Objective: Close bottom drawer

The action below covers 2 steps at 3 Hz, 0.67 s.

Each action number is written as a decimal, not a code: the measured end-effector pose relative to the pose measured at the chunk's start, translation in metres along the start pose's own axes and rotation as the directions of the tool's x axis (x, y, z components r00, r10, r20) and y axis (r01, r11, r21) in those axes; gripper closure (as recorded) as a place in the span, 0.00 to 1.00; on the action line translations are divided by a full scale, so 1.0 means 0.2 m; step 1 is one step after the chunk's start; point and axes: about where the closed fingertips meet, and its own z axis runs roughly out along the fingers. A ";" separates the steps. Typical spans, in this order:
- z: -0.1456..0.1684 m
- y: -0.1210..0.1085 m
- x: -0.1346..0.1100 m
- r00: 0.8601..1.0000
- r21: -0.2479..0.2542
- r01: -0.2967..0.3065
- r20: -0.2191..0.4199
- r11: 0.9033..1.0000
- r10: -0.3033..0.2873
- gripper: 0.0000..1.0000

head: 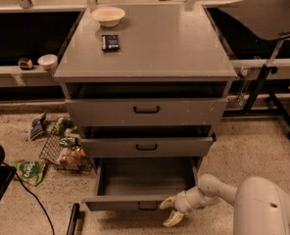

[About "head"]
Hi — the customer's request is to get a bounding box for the dark snack bar packet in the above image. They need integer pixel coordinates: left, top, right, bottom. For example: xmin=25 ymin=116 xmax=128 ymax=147
xmin=102 ymin=35 xmax=120 ymax=52

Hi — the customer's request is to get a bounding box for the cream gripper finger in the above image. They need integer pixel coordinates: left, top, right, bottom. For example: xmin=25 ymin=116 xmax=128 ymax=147
xmin=163 ymin=211 xmax=184 ymax=227
xmin=160 ymin=196 xmax=176 ymax=210

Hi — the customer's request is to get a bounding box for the black stand with tray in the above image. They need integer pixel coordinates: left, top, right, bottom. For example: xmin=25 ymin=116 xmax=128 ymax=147
xmin=209 ymin=0 xmax=290 ymax=139

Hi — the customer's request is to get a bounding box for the black wire basket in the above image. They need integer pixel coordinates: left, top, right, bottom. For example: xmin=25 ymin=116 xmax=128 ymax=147
xmin=39 ymin=125 xmax=92 ymax=172

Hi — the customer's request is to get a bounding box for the small white cup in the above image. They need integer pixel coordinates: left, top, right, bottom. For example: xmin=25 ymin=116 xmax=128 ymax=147
xmin=37 ymin=54 xmax=58 ymax=71

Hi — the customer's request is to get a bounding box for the grey bottom drawer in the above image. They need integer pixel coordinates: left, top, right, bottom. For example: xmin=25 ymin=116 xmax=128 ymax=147
xmin=83 ymin=157 xmax=201 ymax=212

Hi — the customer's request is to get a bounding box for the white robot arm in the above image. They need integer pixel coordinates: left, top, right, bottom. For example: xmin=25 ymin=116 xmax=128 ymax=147
xmin=160 ymin=174 xmax=290 ymax=235

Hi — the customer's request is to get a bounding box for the grey drawer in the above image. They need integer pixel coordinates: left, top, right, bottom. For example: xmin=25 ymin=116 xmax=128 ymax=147
xmin=83 ymin=157 xmax=201 ymax=212
xmin=65 ymin=82 xmax=229 ymax=127
xmin=81 ymin=125 xmax=214 ymax=158

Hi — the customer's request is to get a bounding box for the blue chip bag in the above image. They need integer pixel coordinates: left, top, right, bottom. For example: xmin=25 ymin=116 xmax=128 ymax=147
xmin=29 ymin=113 xmax=46 ymax=140

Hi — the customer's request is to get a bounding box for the black cable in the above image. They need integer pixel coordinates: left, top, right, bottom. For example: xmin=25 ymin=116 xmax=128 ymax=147
xmin=1 ymin=162 xmax=56 ymax=235

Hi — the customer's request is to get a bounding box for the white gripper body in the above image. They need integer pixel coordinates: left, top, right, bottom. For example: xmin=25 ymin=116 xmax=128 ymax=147
xmin=174 ymin=189 xmax=198 ymax=214

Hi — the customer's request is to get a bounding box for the green snack pack in basket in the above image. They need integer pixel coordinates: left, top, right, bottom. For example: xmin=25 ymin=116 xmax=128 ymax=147
xmin=51 ymin=117 xmax=73 ymax=136

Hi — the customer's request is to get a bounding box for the green snack bag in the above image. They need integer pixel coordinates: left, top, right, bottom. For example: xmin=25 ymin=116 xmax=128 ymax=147
xmin=12 ymin=160 xmax=46 ymax=186

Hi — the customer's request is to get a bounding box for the grey drawer cabinet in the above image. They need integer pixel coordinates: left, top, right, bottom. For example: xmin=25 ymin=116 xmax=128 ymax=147
xmin=53 ymin=3 xmax=239 ymax=173

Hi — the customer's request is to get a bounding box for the black bar on floor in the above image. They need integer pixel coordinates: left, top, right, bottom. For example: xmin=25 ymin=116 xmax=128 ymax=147
xmin=66 ymin=203 xmax=80 ymax=235

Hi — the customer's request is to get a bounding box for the orange snack pack in basket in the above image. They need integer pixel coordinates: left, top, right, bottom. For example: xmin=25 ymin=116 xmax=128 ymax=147
xmin=59 ymin=146 xmax=86 ymax=166

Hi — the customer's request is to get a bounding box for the cream paper bowl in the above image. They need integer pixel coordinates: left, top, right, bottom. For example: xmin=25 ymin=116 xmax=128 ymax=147
xmin=91 ymin=7 xmax=125 ymax=27

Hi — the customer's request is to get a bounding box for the grey top drawer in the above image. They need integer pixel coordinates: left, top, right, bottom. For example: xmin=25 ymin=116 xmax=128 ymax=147
xmin=65 ymin=82 xmax=229 ymax=127

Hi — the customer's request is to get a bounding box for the grey middle drawer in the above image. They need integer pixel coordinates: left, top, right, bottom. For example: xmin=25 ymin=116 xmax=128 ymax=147
xmin=81 ymin=125 xmax=214 ymax=158

